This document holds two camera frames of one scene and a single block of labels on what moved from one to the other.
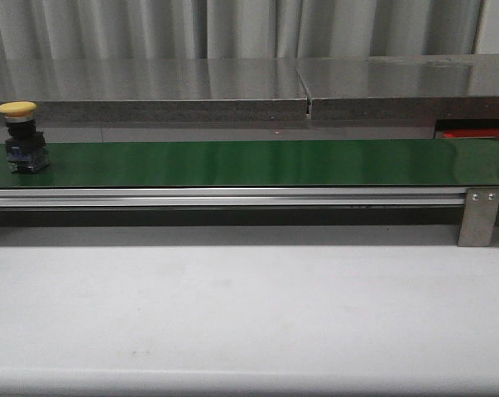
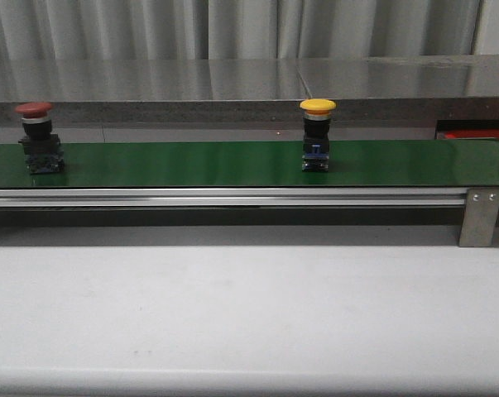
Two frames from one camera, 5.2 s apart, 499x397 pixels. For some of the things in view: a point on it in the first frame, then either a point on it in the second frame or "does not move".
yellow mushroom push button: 26,148 -> 316,138
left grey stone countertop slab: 148,89 does not move
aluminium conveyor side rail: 214,199 does not move
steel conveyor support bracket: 479,217 does not move
